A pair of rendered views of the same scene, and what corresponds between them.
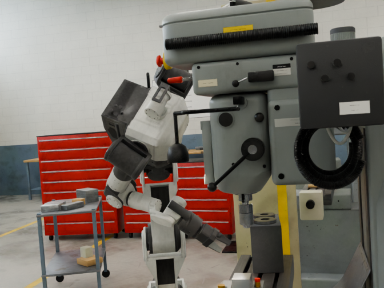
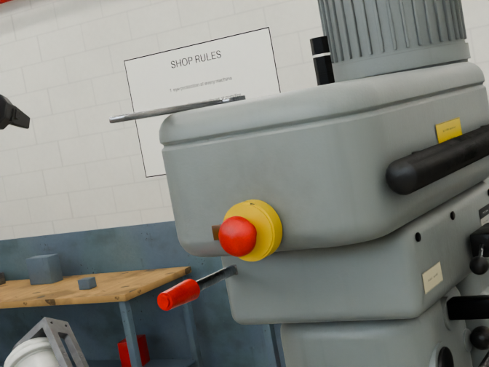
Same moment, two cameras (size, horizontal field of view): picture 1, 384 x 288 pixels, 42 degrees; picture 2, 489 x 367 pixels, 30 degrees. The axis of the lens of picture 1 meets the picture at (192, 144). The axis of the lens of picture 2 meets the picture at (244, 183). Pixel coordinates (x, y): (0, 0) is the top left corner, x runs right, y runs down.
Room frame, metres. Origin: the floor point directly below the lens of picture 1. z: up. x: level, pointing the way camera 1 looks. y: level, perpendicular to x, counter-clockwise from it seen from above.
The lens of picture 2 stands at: (1.42, 0.93, 1.88)
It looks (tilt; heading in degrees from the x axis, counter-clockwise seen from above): 5 degrees down; 287
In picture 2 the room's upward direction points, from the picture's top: 10 degrees counter-clockwise
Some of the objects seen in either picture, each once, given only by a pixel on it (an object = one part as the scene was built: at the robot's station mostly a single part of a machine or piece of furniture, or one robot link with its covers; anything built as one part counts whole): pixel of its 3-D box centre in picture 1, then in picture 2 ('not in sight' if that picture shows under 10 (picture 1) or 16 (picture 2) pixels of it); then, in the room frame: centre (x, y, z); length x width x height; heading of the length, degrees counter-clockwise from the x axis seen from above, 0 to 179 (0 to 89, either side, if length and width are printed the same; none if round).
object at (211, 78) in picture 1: (250, 77); (370, 247); (1.63, -0.20, 1.68); 0.34 x 0.24 x 0.10; 76
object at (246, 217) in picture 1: (246, 215); not in sight; (1.64, -0.16, 1.23); 0.05 x 0.05 x 0.06
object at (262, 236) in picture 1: (266, 240); not in sight; (2.03, -0.27, 1.04); 0.22 x 0.12 x 0.20; 173
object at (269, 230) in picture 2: (168, 60); (252, 230); (1.69, 0.06, 1.76); 0.06 x 0.02 x 0.06; 166
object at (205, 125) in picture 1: (209, 152); not in sight; (1.67, -0.06, 1.44); 0.04 x 0.04 x 0.21; 76
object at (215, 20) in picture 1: (239, 38); (343, 149); (1.64, -0.18, 1.81); 0.47 x 0.26 x 0.16; 76
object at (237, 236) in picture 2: (161, 60); (240, 235); (1.70, 0.08, 1.76); 0.04 x 0.03 x 0.04; 166
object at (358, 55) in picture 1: (339, 84); not in sight; (1.24, -0.37, 1.62); 0.20 x 0.09 x 0.21; 76
